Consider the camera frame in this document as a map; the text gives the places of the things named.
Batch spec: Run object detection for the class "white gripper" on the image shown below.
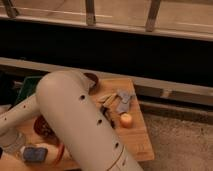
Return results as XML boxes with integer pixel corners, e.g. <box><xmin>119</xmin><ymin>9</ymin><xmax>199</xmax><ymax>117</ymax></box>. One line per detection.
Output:
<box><xmin>0</xmin><ymin>130</ymin><xmax>26</xmax><ymax>154</ymax></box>

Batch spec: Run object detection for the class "blue sponge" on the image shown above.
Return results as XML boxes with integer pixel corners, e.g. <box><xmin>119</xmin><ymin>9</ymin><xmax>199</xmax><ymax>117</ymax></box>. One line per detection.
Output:
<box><xmin>23</xmin><ymin>147</ymin><xmax>48</xmax><ymax>163</ymax></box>

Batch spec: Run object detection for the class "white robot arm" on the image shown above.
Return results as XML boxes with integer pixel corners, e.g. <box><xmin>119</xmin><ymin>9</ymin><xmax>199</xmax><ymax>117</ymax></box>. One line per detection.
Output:
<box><xmin>0</xmin><ymin>70</ymin><xmax>143</xmax><ymax>171</ymax></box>

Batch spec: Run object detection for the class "red bowl with beans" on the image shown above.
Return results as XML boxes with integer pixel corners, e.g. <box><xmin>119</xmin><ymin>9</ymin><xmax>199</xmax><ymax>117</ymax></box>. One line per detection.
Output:
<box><xmin>34</xmin><ymin>116</ymin><xmax>54</xmax><ymax>137</ymax></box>

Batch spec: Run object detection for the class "red chili pepper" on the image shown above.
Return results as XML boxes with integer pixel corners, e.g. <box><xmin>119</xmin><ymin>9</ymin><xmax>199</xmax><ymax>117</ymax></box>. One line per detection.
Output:
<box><xmin>54</xmin><ymin>143</ymin><xmax>65</xmax><ymax>164</ymax></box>

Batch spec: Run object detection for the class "green plastic tray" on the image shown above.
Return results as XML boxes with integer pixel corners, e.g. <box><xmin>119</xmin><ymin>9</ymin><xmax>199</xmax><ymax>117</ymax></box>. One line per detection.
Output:
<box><xmin>15</xmin><ymin>76</ymin><xmax>41</xmax><ymax>105</ymax></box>

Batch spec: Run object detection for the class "brown bowl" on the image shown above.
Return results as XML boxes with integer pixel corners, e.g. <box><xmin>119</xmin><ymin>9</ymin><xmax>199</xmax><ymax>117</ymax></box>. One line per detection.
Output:
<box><xmin>85</xmin><ymin>73</ymin><xmax>99</xmax><ymax>91</ymax></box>

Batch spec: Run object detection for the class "black brush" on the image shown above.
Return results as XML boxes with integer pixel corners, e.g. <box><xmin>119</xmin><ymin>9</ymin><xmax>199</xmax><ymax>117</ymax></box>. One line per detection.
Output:
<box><xmin>100</xmin><ymin>106</ymin><xmax>110</xmax><ymax>119</ymax></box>

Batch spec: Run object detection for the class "wooden spoon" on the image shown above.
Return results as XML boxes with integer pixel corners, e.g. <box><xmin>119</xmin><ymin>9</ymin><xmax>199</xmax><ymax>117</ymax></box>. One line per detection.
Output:
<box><xmin>98</xmin><ymin>94</ymin><xmax>112</xmax><ymax>103</ymax></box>

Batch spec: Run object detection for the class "wooden spatula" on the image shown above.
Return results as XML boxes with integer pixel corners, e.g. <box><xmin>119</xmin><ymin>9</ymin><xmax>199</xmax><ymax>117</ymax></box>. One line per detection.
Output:
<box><xmin>103</xmin><ymin>93</ymin><xmax>117</xmax><ymax>107</ymax></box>

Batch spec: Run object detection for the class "orange apple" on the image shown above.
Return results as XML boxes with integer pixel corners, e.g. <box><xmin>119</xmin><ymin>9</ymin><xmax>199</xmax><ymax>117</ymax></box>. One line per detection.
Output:
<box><xmin>120</xmin><ymin>113</ymin><xmax>133</xmax><ymax>128</ymax></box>

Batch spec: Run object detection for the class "grey cloth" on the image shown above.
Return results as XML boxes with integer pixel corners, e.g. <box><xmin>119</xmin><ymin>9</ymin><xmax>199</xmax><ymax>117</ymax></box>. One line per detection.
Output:
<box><xmin>116</xmin><ymin>89</ymin><xmax>133</xmax><ymax>114</ymax></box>

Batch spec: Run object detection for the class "black handled knife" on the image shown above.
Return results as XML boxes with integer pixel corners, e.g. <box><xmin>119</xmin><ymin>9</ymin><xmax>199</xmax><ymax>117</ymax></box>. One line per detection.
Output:
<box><xmin>110</xmin><ymin>119</ymin><xmax>115</xmax><ymax>129</ymax></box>

